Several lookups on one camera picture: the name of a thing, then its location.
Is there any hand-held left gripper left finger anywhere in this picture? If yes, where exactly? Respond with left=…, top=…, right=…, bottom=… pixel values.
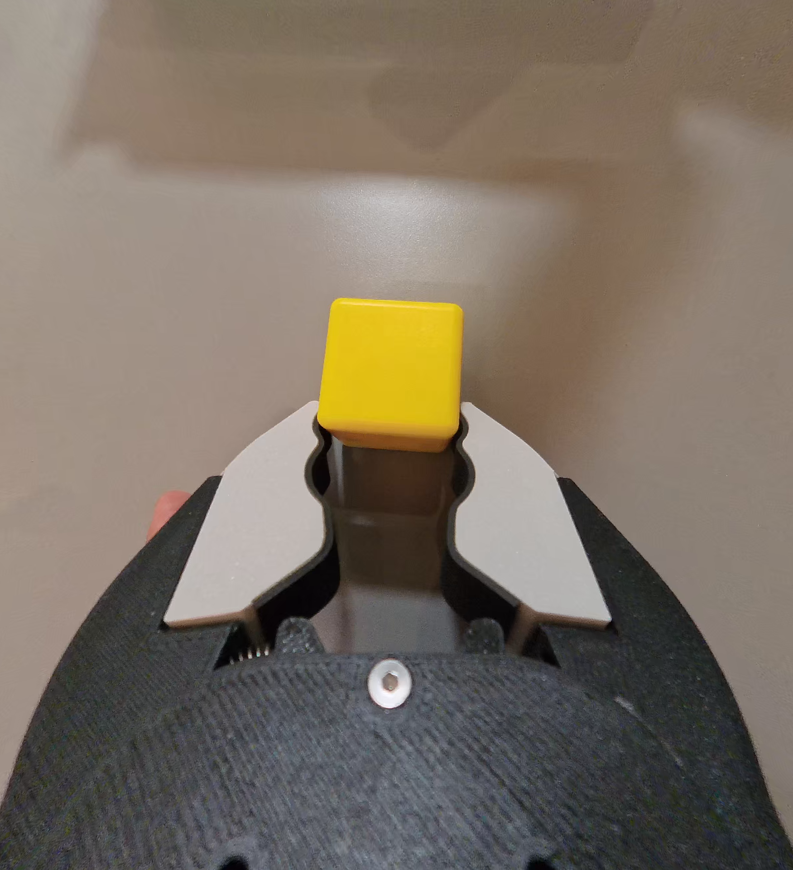
left=162, top=401, right=341, bottom=647

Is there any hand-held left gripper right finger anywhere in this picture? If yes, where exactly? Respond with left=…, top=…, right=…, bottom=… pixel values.
left=441, top=401, right=613, bottom=655

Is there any yellow cube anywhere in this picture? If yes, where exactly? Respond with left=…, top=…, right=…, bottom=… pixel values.
left=318, top=297, right=466, bottom=454

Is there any grey desk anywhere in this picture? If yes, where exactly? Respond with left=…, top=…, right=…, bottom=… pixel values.
left=0, top=0, right=793, bottom=870

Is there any person's left hand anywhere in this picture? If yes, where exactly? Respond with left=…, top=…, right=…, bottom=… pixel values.
left=144, top=488, right=192, bottom=545

